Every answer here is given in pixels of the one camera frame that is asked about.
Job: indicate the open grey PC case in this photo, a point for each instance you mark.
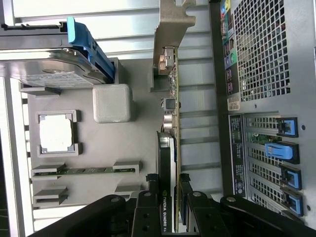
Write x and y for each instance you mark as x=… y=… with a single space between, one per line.
x=271 y=107

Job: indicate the grey plastic parts rack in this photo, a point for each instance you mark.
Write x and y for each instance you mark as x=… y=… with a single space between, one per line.
x=111 y=148

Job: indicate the black regulatory label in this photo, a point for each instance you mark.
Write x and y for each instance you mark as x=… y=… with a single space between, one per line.
x=237 y=153

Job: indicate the blue slot retention clip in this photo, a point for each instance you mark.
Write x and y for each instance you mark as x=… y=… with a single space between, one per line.
x=293 y=202
x=291 y=177
x=279 y=150
x=287 y=127

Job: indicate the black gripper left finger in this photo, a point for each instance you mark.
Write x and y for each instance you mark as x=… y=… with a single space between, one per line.
x=148 y=217

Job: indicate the green RAM stick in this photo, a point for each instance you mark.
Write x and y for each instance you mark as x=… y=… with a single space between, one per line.
x=86 y=170

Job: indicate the perforated metal slot cover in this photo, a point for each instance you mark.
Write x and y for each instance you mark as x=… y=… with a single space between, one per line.
x=261 y=175
x=259 y=122
x=256 y=154
x=266 y=197

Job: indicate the silver CPU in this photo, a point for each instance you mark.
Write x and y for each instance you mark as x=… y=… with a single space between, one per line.
x=56 y=135

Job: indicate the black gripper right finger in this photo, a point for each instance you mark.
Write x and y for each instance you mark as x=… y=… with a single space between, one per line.
x=247 y=217

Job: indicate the small service tag label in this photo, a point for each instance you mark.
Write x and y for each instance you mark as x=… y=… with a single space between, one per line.
x=234 y=103

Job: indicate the silver hard disk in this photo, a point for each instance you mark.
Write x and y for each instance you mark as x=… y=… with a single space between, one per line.
x=37 y=64

